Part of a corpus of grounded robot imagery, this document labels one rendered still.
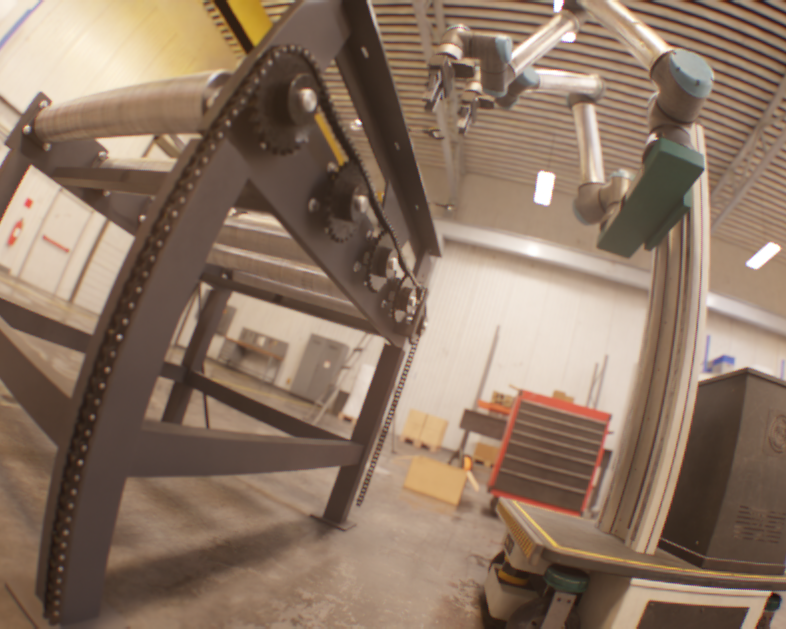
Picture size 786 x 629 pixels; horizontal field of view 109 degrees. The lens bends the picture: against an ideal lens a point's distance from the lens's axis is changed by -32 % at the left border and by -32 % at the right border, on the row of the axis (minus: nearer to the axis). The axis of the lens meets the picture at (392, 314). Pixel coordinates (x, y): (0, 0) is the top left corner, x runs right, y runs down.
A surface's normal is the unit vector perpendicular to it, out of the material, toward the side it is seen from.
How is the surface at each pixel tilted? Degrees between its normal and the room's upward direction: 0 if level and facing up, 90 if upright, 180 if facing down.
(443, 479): 90
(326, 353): 90
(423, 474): 90
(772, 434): 90
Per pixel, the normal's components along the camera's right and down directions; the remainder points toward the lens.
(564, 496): -0.22, -0.30
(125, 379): 0.92, 0.25
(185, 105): -0.39, 0.48
